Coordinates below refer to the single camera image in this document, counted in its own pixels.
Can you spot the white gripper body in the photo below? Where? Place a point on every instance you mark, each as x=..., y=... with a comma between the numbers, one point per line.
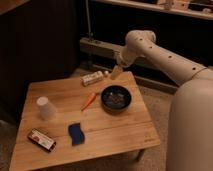
x=123, y=58

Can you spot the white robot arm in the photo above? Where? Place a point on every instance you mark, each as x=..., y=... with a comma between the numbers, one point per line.
x=190, y=123

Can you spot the orange carrot toy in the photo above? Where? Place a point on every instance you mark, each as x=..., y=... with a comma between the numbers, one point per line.
x=89, y=100

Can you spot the red and white box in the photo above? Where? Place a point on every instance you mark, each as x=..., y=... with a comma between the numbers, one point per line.
x=41, y=140

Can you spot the blue sponge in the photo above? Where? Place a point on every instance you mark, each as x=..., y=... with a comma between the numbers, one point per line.
x=76, y=134

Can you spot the metal pole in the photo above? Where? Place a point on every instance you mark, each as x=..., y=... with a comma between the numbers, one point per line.
x=90, y=34

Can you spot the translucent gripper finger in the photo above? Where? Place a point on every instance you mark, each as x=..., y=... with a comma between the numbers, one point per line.
x=117, y=70

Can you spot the wooden table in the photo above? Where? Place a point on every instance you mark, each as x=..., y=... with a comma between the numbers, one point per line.
x=105, y=134

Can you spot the wooden shelf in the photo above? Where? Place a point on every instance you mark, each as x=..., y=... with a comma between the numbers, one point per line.
x=158, y=8

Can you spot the dark ceramic bowl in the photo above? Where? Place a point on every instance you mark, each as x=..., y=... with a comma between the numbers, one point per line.
x=115, y=98

